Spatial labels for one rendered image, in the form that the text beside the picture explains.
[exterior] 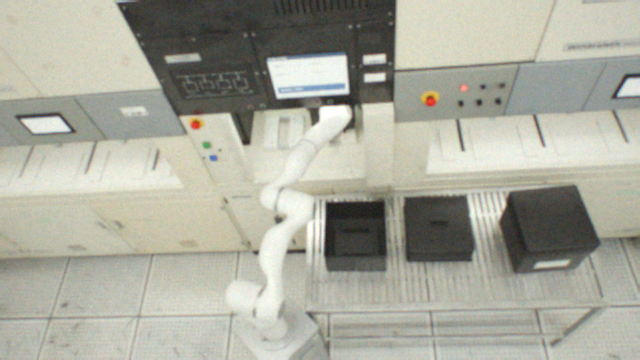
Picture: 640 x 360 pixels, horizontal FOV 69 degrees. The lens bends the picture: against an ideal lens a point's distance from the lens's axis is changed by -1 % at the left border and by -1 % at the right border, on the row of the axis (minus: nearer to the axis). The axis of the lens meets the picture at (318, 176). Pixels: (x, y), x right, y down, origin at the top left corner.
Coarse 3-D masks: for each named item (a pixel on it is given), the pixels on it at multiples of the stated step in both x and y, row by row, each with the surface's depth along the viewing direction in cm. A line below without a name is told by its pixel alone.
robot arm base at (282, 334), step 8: (288, 312) 209; (280, 320) 191; (288, 320) 207; (256, 328) 206; (280, 328) 194; (288, 328) 205; (256, 336) 204; (264, 336) 199; (272, 336) 196; (280, 336) 200; (288, 336) 203; (264, 344) 202; (272, 344) 202; (280, 344) 201
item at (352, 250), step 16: (336, 208) 223; (352, 208) 222; (368, 208) 222; (384, 208) 215; (336, 224) 230; (352, 224) 229; (368, 224) 228; (384, 224) 224; (336, 240) 225; (352, 240) 224; (368, 240) 224; (384, 240) 223; (336, 256) 203; (352, 256) 203; (368, 256) 202; (384, 256) 201
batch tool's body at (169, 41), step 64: (192, 0) 148; (256, 0) 148; (320, 0) 147; (384, 0) 147; (192, 64) 170; (256, 64) 170; (384, 64) 169; (192, 128) 197; (256, 128) 256; (384, 128) 191; (256, 192) 244; (320, 192) 243
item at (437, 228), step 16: (416, 208) 220; (432, 208) 219; (448, 208) 218; (464, 208) 217; (416, 224) 215; (432, 224) 214; (448, 224) 213; (464, 224) 213; (416, 240) 211; (432, 240) 210; (448, 240) 209; (464, 240) 208; (416, 256) 212; (432, 256) 211; (448, 256) 210; (464, 256) 210
